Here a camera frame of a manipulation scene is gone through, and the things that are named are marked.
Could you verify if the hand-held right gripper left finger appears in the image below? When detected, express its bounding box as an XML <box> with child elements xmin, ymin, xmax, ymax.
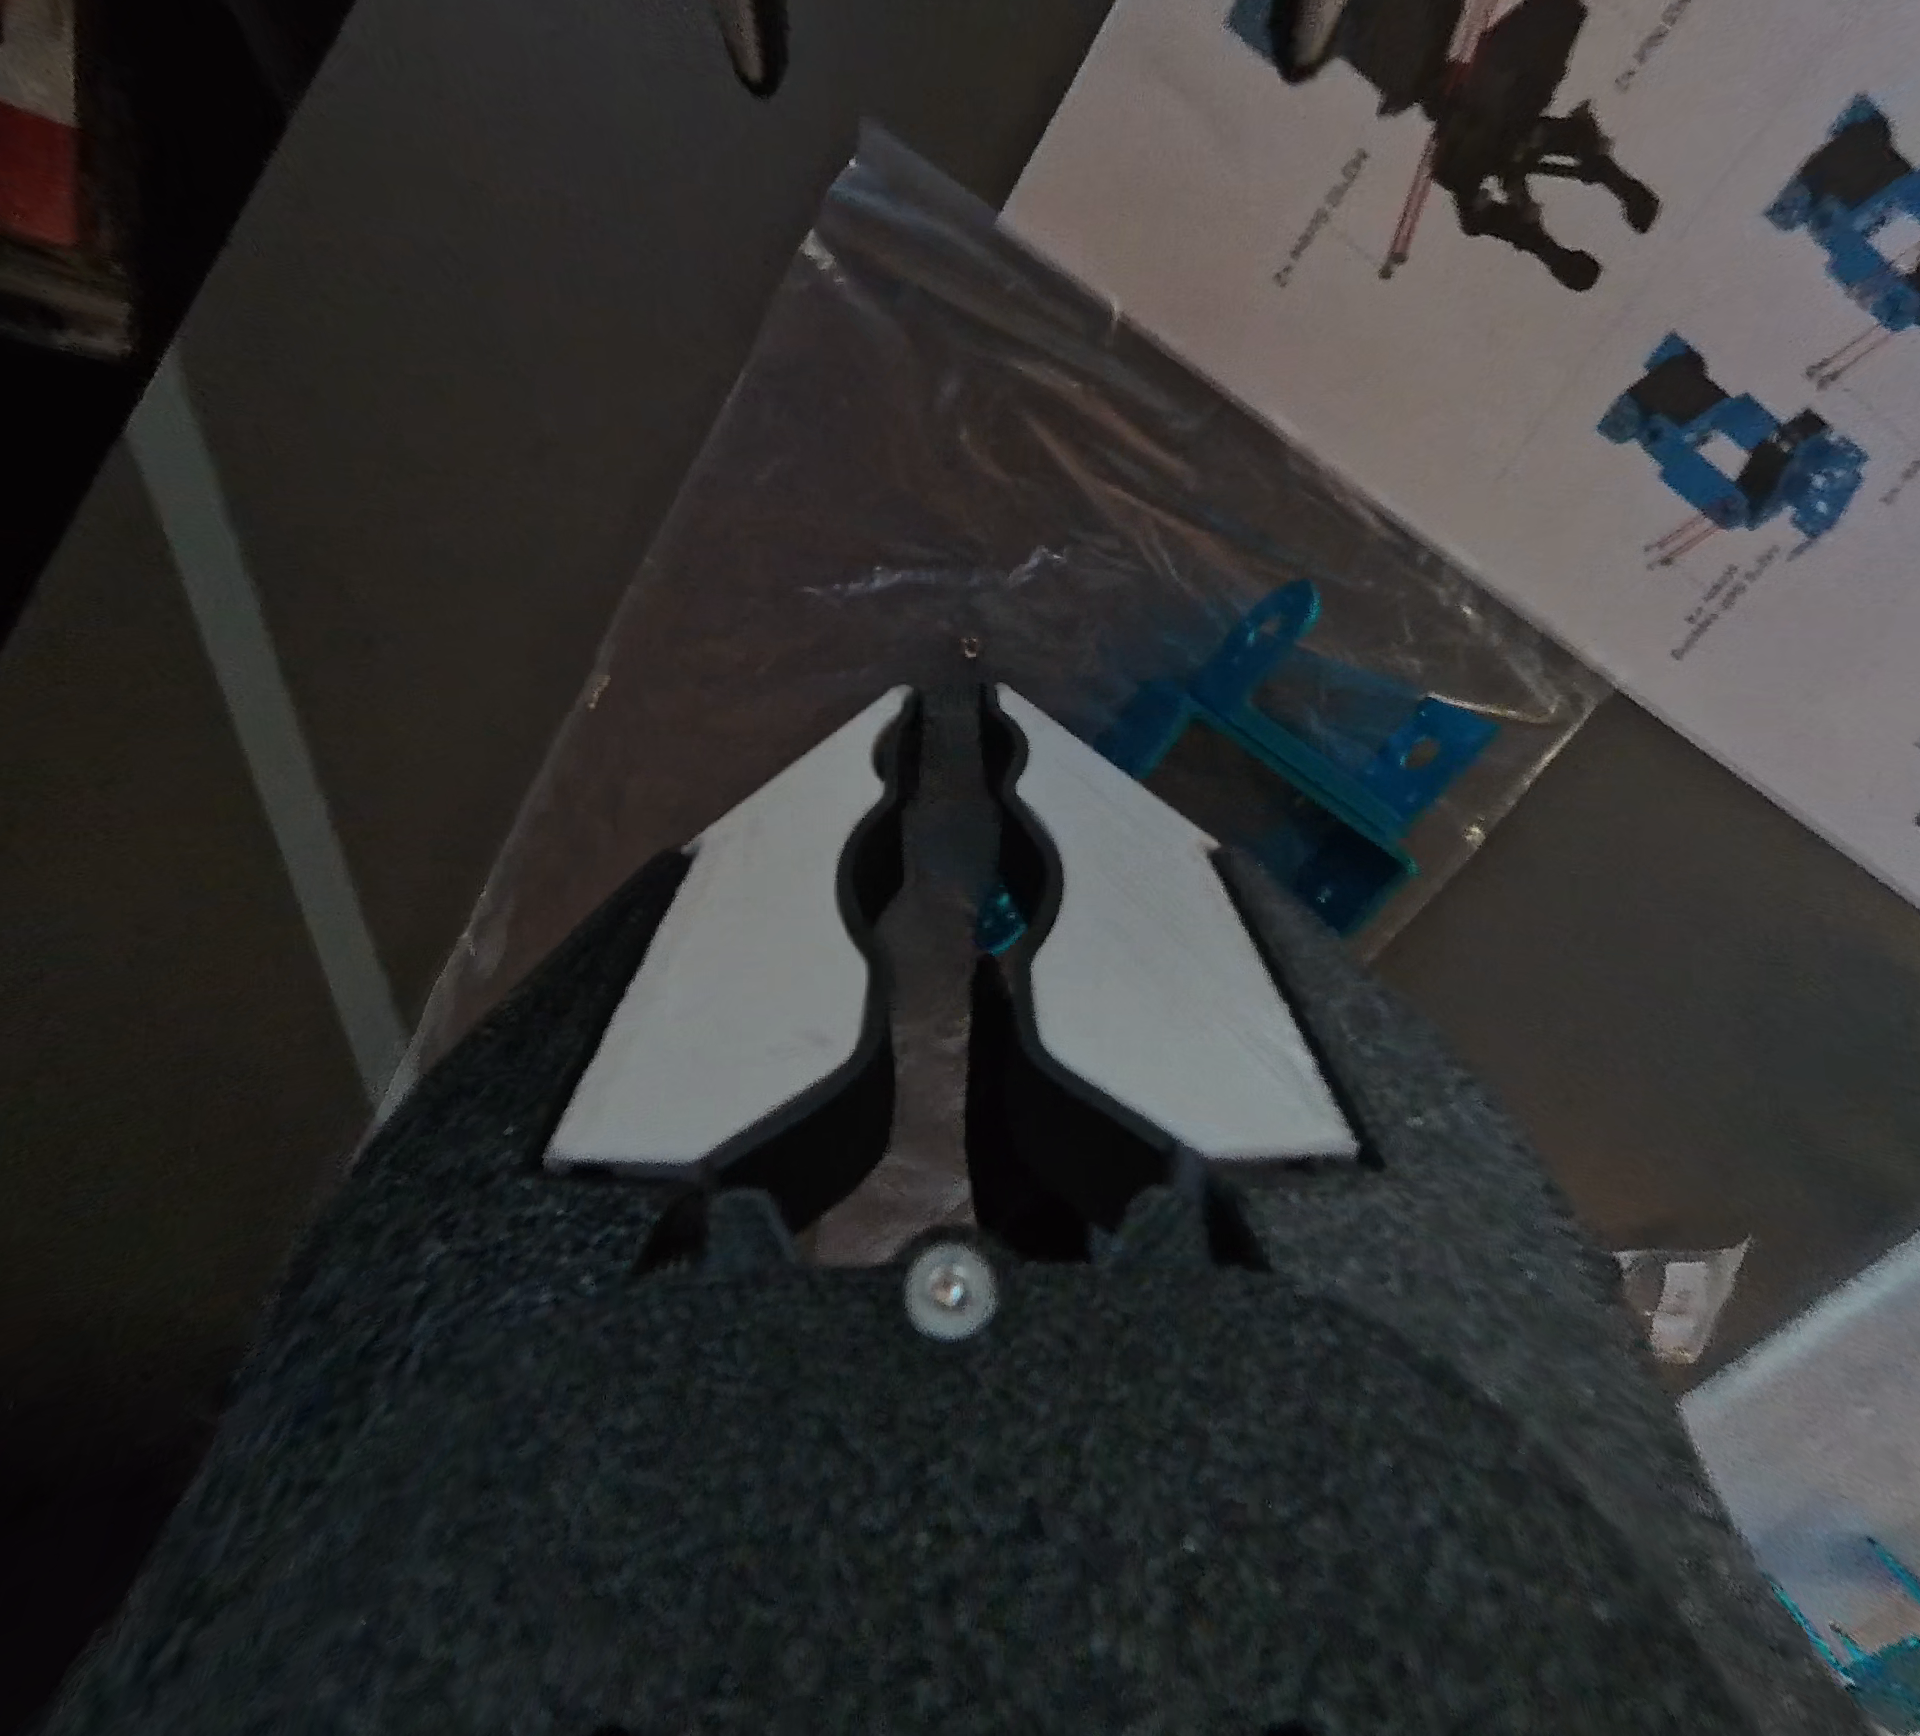
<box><xmin>541</xmin><ymin>686</ymin><xmax>924</xmax><ymax>1231</ymax></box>

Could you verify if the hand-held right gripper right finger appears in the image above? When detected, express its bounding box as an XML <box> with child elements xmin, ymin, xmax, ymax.
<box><xmin>964</xmin><ymin>681</ymin><xmax>1365</xmax><ymax>1267</ymax></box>

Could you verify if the dark grey desk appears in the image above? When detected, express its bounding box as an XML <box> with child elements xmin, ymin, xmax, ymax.
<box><xmin>0</xmin><ymin>0</ymin><xmax>1920</xmax><ymax>1736</ymax></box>

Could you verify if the white assembly instruction sheet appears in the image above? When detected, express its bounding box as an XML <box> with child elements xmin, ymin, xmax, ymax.
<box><xmin>1002</xmin><ymin>0</ymin><xmax>1920</xmax><ymax>901</ymax></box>

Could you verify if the short blue metal U bracket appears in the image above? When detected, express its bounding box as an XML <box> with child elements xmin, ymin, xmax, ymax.
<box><xmin>1110</xmin><ymin>578</ymin><xmax>1503</xmax><ymax>793</ymax></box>

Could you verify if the long blue metal U bracket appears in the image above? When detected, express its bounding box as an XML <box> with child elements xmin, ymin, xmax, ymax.
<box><xmin>973</xmin><ymin>715</ymin><xmax>1425</xmax><ymax>962</ymax></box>

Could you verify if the white foam sheet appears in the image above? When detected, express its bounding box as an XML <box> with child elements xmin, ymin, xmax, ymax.
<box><xmin>1676</xmin><ymin>1226</ymin><xmax>1920</xmax><ymax>1736</ymax></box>

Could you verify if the clear plastic bag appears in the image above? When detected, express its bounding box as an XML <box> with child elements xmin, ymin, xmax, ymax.
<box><xmin>366</xmin><ymin>115</ymin><xmax>1601</xmax><ymax>1243</ymax></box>

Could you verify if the pile of small parts bags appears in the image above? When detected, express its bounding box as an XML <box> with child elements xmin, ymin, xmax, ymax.
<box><xmin>1617</xmin><ymin>1238</ymin><xmax>1754</xmax><ymax>1366</ymax></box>

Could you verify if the red and white printed box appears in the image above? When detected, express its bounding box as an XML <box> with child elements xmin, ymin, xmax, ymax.
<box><xmin>0</xmin><ymin>0</ymin><xmax>145</xmax><ymax>357</ymax></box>

